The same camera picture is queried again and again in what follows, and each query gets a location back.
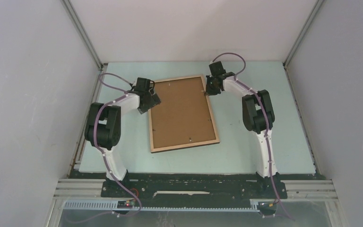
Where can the wooden picture frame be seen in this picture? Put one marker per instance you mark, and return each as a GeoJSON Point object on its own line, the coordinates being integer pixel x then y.
{"type": "Point", "coordinates": [184, 147]}

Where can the right corner aluminium post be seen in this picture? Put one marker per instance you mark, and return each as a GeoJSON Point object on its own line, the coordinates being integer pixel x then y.
{"type": "Point", "coordinates": [287, 63]}

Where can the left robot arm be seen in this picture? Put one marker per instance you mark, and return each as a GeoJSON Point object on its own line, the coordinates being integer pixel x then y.
{"type": "Point", "coordinates": [103, 126]}

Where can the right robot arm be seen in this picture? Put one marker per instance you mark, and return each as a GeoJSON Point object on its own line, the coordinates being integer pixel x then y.
{"type": "Point", "coordinates": [257, 114]}

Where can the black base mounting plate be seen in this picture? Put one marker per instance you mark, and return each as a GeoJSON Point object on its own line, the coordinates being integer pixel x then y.
{"type": "Point", "coordinates": [194, 191]}

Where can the left corner aluminium post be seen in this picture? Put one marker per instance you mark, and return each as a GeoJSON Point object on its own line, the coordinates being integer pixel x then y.
{"type": "Point", "coordinates": [80, 29]}

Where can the corner aluminium post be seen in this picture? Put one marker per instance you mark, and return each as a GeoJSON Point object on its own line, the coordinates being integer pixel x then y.
{"type": "Point", "coordinates": [80, 29]}
{"type": "Point", "coordinates": [287, 63]}

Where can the brown backing board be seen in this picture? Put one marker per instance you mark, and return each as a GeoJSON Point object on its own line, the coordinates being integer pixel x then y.
{"type": "Point", "coordinates": [181, 112]}

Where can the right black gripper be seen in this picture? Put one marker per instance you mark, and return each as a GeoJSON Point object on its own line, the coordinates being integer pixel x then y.
{"type": "Point", "coordinates": [210, 91]}

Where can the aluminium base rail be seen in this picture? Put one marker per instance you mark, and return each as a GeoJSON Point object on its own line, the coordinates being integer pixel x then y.
{"type": "Point", "coordinates": [82, 193]}

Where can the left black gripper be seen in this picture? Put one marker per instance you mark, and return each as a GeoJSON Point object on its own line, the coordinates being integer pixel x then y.
{"type": "Point", "coordinates": [154, 100]}

